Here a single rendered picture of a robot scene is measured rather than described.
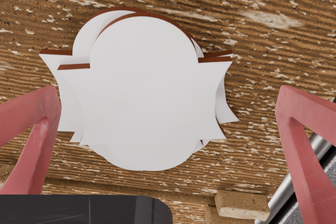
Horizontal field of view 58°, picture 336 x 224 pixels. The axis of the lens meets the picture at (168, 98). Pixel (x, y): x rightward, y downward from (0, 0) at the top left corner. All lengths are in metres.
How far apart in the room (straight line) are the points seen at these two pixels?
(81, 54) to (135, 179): 0.18
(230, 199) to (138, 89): 0.19
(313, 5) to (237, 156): 0.17
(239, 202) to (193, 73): 0.20
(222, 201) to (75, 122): 0.19
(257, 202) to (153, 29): 0.25
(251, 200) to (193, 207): 0.07
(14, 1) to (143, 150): 0.15
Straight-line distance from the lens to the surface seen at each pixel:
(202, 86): 0.22
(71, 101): 0.25
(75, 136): 0.28
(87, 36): 0.21
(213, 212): 0.39
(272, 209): 0.45
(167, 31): 0.20
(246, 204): 0.37
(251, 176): 0.36
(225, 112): 0.28
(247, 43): 0.26
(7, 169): 0.36
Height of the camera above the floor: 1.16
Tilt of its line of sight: 55 degrees down
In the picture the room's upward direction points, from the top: 179 degrees clockwise
